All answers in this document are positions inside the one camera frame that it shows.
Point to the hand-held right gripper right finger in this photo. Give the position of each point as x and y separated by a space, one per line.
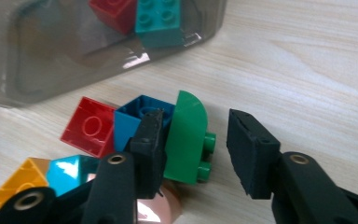
251 155

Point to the red toy brick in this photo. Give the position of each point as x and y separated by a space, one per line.
115 14

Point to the green curved toy brick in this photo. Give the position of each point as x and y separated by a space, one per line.
186 140

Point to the grey transparent storage box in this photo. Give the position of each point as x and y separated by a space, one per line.
43 46

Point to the pile of coloured toy bricks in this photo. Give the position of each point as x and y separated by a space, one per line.
87 130

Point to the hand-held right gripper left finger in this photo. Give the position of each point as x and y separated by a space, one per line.
149 155

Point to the teal toy brick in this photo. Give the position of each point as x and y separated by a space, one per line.
160 21

